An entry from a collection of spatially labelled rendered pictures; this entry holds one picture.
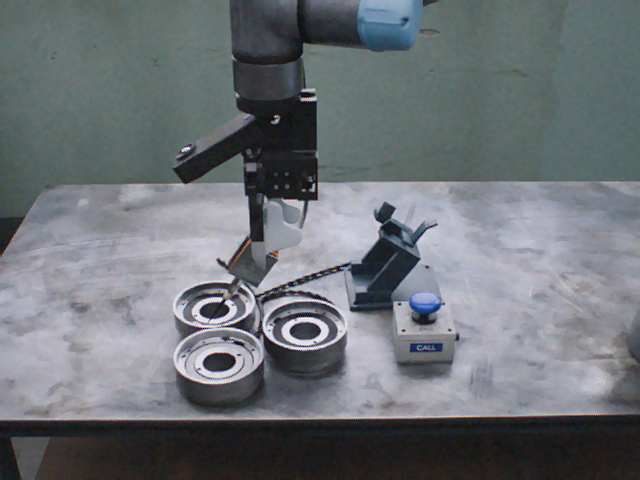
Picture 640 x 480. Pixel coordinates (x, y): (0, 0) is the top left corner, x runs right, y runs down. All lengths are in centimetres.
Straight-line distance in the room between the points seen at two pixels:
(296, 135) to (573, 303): 48
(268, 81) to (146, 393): 40
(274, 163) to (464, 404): 35
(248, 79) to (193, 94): 177
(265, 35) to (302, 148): 14
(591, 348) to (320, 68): 166
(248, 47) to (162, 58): 176
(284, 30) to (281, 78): 5
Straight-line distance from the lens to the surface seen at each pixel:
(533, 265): 126
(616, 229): 139
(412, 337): 101
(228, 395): 96
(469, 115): 268
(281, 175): 92
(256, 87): 87
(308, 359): 100
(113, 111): 270
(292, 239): 95
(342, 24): 82
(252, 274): 100
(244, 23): 85
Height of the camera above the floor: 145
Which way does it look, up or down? 31 degrees down
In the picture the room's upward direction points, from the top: straight up
